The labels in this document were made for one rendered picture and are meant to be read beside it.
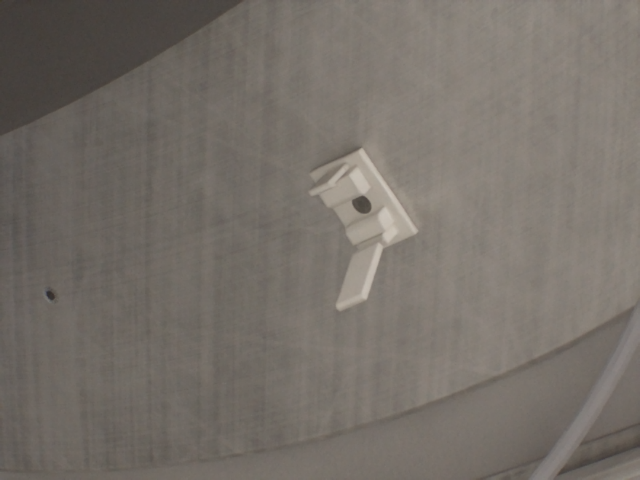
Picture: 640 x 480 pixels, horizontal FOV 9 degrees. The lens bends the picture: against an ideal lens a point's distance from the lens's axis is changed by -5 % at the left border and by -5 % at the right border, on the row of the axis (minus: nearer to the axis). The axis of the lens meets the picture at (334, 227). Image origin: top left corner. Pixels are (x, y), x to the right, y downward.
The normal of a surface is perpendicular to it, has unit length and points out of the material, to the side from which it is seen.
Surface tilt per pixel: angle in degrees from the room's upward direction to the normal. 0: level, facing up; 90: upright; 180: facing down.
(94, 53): 90
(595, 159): 90
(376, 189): 90
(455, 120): 90
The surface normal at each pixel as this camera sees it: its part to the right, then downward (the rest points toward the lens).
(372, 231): -0.47, 0.50
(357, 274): -0.69, -0.58
